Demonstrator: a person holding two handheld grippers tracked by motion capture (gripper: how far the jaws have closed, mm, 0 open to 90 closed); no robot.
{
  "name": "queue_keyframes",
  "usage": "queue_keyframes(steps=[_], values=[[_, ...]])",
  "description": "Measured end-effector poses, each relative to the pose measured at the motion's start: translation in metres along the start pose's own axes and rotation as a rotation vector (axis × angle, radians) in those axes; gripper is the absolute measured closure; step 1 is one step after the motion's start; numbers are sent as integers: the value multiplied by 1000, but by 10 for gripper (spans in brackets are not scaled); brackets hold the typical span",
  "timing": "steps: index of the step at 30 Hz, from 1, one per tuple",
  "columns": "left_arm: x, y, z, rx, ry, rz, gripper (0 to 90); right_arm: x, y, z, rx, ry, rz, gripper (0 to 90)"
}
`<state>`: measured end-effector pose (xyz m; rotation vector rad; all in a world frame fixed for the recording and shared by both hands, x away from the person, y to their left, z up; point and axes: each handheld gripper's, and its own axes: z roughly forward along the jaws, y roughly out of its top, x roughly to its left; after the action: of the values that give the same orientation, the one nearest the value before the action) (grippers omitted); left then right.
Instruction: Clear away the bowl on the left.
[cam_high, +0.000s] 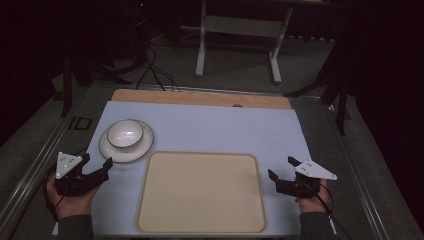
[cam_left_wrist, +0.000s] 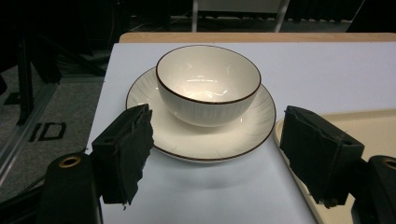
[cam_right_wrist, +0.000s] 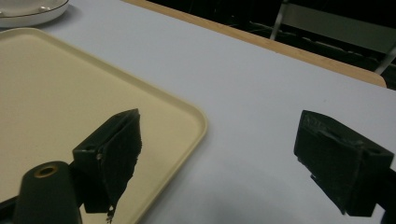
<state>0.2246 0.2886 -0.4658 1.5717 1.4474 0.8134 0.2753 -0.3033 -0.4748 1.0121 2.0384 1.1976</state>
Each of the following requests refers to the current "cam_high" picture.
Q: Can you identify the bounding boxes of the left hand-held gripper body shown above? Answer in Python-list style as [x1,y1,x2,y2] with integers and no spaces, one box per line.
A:
[54,151,110,198]

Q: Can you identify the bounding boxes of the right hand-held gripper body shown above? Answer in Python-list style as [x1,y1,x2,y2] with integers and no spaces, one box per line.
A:
[275,159,338,199]

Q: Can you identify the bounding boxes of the white plate with dark rim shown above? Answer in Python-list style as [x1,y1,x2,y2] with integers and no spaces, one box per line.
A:
[98,119,155,165]

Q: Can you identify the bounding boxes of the white bowl with dark rim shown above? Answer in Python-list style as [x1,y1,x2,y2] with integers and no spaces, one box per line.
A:
[106,118,145,149]

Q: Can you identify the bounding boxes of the person's left hand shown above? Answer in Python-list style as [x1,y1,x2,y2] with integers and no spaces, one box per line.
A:
[46,174,101,221]

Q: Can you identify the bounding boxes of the person's right hand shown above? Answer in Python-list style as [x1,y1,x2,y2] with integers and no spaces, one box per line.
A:
[294,178,332,215]

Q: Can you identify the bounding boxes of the black metal stand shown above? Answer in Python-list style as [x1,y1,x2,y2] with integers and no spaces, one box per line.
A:
[60,54,133,118]
[283,46,352,137]

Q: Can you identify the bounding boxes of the light blue table mat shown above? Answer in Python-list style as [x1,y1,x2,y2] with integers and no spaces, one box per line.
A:
[52,100,313,238]

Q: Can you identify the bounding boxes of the beige tray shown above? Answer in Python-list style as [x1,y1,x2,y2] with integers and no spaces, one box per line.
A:
[134,150,268,235]

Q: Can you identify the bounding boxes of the wooden board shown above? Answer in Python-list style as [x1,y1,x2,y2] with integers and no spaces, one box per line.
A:
[110,88,293,110]

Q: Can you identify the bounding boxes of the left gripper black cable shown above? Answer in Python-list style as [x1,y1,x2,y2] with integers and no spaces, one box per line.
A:
[41,165,68,222]

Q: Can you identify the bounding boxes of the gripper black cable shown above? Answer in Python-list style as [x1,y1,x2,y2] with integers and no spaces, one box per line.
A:
[41,165,68,222]
[314,183,353,240]

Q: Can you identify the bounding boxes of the black rectangular floor frame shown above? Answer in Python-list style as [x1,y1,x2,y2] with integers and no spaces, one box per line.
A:
[67,116,93,132]

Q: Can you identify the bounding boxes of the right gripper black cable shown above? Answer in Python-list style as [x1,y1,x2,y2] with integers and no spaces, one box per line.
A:
[314,183,353,240]

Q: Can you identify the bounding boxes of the metal floor rail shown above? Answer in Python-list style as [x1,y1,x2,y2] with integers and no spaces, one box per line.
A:
[321,99,394,240]
[0,109,76,234]

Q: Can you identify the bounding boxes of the black floor cables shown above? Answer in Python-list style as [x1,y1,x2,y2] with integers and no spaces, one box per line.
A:
[134,44,182,93]

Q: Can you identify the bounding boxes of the white metal table frame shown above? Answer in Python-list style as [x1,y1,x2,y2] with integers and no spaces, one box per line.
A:
[194,0,295,85]

